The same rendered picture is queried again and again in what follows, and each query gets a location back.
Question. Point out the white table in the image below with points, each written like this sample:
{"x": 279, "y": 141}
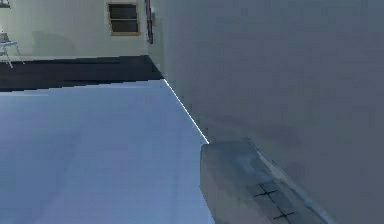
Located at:
{"x": 6, "y": 46}

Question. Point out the wood framed window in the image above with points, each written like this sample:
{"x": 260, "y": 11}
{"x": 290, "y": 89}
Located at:
{"x": 123, "y": 19}

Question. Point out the dark red framed picture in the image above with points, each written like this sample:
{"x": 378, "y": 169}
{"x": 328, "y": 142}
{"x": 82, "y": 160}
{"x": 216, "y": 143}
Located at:
{"x": 149, "y": 23}

